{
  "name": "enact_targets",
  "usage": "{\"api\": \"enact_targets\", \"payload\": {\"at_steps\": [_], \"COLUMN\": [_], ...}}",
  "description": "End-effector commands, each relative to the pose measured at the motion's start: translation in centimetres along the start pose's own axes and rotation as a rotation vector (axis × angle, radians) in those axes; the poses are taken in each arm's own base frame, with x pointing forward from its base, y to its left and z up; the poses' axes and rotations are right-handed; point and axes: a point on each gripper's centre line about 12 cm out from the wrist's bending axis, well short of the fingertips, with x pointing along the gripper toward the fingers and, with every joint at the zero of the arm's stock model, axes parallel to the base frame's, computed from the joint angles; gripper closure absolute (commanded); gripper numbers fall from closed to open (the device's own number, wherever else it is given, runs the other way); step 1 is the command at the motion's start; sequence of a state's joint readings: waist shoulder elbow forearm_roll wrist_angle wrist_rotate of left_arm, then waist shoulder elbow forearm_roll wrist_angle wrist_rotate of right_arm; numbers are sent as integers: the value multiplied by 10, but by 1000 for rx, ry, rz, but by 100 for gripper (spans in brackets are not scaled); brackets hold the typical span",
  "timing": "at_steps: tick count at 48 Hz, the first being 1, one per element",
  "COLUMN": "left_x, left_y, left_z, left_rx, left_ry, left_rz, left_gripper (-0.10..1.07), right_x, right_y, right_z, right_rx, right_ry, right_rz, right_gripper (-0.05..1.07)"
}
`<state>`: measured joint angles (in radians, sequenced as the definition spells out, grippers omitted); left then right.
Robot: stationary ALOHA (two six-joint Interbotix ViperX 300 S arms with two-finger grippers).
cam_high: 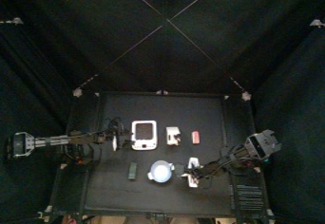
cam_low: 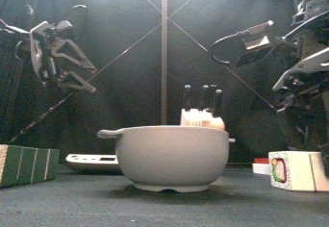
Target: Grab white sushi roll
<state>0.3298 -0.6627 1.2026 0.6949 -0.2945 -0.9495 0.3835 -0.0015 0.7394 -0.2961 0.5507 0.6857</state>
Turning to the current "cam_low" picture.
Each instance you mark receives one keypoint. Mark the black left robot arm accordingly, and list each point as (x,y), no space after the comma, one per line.
(13,45)

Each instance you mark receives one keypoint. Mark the white toy sushi roll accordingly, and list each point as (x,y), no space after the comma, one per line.
(298,171)

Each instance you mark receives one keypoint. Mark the red and white toy sushi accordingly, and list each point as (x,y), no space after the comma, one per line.
(261,166)

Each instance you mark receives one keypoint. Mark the green striped toy sushi roll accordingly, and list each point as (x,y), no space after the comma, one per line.
(27,166)

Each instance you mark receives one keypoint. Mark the beige toy knife block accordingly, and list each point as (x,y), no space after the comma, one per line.
(201,120)

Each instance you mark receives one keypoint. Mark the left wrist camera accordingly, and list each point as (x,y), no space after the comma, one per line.
(78,16)

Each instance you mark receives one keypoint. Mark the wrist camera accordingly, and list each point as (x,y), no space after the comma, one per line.
(257,38)
(78,16)

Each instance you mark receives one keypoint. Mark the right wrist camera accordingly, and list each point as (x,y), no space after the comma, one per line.
(257,38)

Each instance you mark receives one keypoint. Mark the grey vertical frame pole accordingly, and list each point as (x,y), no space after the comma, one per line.
(164,61)

